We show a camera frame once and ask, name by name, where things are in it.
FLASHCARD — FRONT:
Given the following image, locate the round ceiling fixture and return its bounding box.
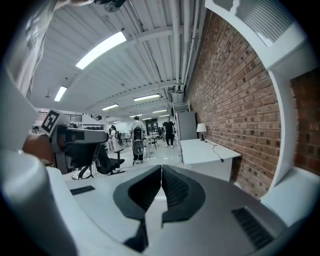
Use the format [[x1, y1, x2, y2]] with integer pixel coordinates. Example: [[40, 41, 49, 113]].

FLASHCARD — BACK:
[[103, 2, 119, 13]]

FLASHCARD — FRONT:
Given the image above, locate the black office chair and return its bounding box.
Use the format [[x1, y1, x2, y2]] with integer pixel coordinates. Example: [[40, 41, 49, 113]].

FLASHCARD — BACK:
[[95, 143, 126, 176]]

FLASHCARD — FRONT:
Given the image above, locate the black lamp cable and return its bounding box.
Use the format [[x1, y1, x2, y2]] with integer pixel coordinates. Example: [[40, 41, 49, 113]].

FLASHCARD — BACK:
[[204, 140, 225, 164]]

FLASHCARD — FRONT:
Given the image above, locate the white and black backpack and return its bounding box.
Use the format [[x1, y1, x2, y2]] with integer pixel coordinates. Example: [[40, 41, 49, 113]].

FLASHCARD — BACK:
[[132, 126, 145, 155]]

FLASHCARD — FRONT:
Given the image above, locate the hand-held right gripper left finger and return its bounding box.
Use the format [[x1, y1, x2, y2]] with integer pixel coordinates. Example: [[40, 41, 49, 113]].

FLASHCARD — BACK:
[[113, 164, 163, 253]]

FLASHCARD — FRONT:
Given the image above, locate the bundle of white ceiling pipes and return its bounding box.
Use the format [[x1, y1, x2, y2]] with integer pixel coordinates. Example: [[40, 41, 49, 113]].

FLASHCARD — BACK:
[[171, 0, 201, 91]]

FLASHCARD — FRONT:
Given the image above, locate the person's left forearm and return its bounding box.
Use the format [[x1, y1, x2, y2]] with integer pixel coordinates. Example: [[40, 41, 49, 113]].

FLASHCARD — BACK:
[[21, 134, 56, 166]]

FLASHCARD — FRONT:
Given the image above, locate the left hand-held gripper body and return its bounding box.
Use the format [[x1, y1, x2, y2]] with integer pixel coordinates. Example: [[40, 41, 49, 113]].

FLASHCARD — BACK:
[[40, 108, 76, 175]]

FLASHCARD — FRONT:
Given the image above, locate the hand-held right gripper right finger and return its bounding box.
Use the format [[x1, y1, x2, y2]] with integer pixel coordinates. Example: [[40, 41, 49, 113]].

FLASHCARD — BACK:
[[161, 164, 207, 229]]

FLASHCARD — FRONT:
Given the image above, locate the grey metal cabinet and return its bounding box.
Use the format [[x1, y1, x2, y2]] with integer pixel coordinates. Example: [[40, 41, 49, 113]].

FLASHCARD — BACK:
[[175, 110, 199, 158]]

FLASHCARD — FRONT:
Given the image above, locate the person's grey printed t-shirt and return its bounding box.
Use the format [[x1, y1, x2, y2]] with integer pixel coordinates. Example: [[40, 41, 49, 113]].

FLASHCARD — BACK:
[[2, 0, 73, 118]]

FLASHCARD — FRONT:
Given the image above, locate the long ceiling light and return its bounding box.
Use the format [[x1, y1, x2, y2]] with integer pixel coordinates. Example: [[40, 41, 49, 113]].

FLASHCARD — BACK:
[[101, 103, 120, 112], [53, 85, 68, 102], [75, 30, 127, 71], [132, 93, 161, 102]]

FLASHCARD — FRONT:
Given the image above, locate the white glass-panel cabinet door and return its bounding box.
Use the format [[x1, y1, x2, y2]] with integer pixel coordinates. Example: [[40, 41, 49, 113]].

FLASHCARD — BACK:
[[204, 0, 309, 73]]

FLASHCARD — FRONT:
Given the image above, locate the white shade table lamp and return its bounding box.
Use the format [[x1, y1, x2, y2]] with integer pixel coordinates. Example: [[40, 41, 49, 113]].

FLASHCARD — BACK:
[[196, 122, 208, 142]]

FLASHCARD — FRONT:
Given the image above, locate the black balcony railing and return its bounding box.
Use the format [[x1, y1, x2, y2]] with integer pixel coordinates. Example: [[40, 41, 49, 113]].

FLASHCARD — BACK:
[[63, 113, 84, 123]]

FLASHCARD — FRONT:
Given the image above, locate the white table top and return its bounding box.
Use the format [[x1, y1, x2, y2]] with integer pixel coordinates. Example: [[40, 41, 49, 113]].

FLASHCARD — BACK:
[[179, 138, 242, 183]]

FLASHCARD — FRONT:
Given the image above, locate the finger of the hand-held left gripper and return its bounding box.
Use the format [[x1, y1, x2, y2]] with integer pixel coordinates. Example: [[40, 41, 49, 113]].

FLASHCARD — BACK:
[[65, 127, 110, 170]]

